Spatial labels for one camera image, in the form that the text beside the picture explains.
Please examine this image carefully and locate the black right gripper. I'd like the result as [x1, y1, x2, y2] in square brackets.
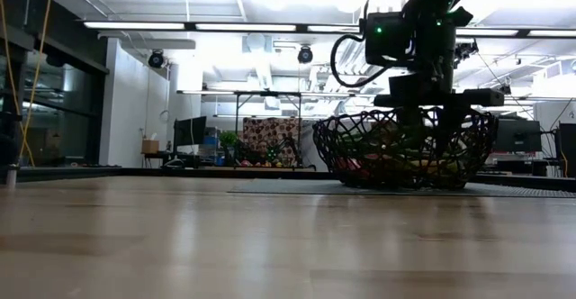
[373, 73, 505, 152]

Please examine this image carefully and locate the yellow banana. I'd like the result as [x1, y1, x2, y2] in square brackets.
[395, 159, 460, 178]

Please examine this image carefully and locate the green long beans bunch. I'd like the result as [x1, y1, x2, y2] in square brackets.
[344, 126, 436, 157]

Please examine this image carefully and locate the red-green mango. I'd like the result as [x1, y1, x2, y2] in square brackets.
[337, 153, 383, 178]

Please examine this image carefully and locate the black track spotlight cluster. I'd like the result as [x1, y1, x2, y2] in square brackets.
[454, 40, 480, 66]
[488, 82, 513, 97]

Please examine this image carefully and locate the black ceiling spotlight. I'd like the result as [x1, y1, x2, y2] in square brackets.
[147, 49, 166, 69]
[296, 44, 314, 65]

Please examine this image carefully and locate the black overhead light bar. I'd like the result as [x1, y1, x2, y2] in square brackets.
[83, 19, 576, 39]

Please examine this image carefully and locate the black computer monitor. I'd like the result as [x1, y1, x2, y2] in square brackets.
[557, 122, 576, 178]
[173, 115, 208, 148]
[494, 118, 543, 154]

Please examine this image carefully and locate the brown patterned panel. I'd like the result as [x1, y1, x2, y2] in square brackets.
[242, 117, 302, 168]

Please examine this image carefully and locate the green potted plant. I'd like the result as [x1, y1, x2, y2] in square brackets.
[219, 130, 240, 151]

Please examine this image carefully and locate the person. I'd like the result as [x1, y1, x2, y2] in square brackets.
[251, 140, 272, 166]

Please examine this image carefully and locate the black wire basket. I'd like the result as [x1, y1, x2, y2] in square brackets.
[311, 104, 500, 191]

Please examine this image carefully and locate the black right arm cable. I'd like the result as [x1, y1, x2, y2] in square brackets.
[329, 0, 397, 88]

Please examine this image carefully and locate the black metal frame stand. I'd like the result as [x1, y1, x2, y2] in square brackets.
[233, 90, 302, 169]

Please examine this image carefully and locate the black aluminium table frame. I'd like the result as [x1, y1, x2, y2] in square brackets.
[0, 166, 576, 191]

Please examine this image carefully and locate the yellow cable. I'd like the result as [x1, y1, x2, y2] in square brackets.
[0, 0, 55, 168]

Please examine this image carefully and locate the grey metal post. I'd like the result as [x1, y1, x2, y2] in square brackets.
[4, 163, 19, 188]

